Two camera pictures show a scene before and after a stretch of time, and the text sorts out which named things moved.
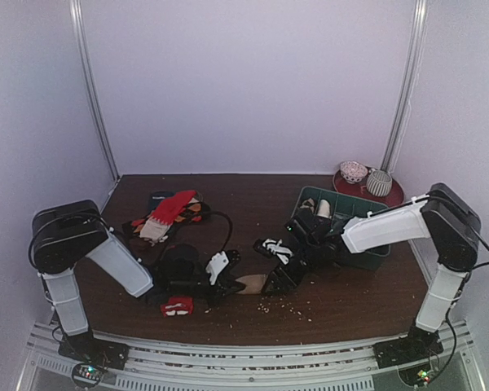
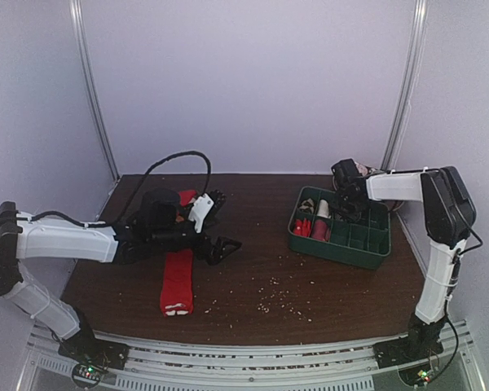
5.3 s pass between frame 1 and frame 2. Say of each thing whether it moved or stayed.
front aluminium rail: stayed
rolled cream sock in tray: stayed
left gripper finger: moved
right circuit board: stayed
